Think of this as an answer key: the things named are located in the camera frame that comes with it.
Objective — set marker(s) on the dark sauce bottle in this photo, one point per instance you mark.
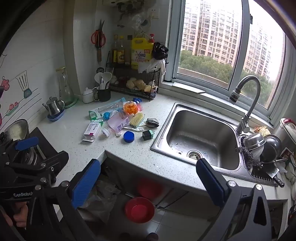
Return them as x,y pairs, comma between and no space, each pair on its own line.
114,53

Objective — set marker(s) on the blue white wrapper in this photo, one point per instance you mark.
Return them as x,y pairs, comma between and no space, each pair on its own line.
138,100

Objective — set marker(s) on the green plate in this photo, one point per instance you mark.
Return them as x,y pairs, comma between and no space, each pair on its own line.
72,103

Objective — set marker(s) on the small white jar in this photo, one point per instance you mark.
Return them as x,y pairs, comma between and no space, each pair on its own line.
106,132

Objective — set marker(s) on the white wall socket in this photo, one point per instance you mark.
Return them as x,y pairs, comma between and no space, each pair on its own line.
154,13

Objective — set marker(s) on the white appliance red button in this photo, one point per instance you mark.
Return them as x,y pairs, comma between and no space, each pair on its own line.
285,131

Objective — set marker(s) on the pink printed packet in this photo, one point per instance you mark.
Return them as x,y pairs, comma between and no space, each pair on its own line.
119,122

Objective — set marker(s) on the black plastic bag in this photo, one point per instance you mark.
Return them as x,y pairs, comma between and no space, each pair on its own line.
160,51

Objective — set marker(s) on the yellow label sauce bottle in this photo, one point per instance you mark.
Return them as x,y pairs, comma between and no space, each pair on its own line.
120,54

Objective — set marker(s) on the orange printed paper cup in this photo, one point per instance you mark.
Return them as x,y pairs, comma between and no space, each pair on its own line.
130,107

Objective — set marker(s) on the grey framed window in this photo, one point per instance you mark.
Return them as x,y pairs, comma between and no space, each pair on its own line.
239,58

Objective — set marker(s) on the black utensil mug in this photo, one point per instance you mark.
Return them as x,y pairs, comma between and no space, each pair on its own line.
104,93

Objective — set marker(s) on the white rice paddle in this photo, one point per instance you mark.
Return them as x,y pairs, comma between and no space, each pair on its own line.
98,78

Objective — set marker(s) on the kitchen wall stickers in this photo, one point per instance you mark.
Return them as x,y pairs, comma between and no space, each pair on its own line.
23,80

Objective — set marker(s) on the steel wool scrubber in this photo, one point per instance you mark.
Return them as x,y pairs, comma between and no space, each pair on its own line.
251,157

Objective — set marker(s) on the yellow detergent jug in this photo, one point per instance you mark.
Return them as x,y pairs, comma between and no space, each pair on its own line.
141,53

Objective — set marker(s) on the dark steel pot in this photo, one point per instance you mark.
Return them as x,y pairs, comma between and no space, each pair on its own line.
271,146

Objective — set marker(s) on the black green charger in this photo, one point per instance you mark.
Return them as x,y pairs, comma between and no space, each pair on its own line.
147,134

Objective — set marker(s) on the red plastic basin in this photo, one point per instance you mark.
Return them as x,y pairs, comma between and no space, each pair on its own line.
139,209

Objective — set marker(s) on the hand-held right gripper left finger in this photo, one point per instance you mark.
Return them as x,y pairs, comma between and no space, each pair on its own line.
85,183

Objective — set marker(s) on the yellow scrub brush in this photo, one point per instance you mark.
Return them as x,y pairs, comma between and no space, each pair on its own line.
136,119

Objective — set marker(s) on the garlic bulb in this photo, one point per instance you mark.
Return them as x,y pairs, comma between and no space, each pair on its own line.
114,79

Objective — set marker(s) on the clear blue toothbrush package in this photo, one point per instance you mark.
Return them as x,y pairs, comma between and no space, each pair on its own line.
107,109

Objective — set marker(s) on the steel bowl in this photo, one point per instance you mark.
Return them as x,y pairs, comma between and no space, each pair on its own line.
254,141

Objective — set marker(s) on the black gas stove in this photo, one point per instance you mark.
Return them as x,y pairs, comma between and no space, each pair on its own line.
42,141

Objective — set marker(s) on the white plastic bag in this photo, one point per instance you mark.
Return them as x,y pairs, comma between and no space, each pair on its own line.
151,66

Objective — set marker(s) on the black drain tray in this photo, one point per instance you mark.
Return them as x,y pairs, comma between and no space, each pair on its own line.
260,176

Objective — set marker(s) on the ginger root piece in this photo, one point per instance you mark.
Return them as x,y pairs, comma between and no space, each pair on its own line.
131,82
140,84
148,88

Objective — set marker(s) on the steel teapot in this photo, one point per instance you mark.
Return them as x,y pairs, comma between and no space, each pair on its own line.
53,107

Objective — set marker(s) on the person's left hand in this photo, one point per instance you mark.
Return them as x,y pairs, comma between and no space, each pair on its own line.
20,214

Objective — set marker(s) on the stainless steel sink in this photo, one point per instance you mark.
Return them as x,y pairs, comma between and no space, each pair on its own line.
203,136

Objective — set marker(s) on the small metal ladle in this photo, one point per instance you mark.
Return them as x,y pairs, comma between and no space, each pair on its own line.
100,69

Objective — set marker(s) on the blue saucer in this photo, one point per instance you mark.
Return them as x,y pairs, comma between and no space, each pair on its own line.
55,117

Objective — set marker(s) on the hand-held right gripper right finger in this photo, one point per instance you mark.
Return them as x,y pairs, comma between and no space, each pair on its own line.
209,183

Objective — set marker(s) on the steel gooseneck faucet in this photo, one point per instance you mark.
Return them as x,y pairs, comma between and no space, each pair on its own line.
251,102

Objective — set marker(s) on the tan fibre scrubber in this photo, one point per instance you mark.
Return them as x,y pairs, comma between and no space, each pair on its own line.
261,131

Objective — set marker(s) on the translucent grey bin bag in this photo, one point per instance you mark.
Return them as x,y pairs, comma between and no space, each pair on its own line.
101,197

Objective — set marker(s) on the pink white medicine box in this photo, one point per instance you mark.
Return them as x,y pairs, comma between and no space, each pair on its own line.
91,131

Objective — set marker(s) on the white squeezed tube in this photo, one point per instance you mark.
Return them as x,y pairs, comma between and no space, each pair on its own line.
135,128

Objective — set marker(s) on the glass carafe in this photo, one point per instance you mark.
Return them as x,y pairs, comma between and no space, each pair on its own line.
64,87

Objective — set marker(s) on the white dishes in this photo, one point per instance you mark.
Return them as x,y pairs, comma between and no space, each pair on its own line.
290,171

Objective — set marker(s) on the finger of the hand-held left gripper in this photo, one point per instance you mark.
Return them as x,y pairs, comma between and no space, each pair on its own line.
50,160
26,142

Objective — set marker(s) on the dark red food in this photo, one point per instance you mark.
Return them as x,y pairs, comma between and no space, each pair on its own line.
122,81

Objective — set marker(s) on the grey cloth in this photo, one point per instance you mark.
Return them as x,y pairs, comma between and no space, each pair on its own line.
152,122

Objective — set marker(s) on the white lidded condiment pot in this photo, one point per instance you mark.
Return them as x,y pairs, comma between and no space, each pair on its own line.
87,95

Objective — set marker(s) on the blue round lid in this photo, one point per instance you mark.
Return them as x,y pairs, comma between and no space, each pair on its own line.
128,136

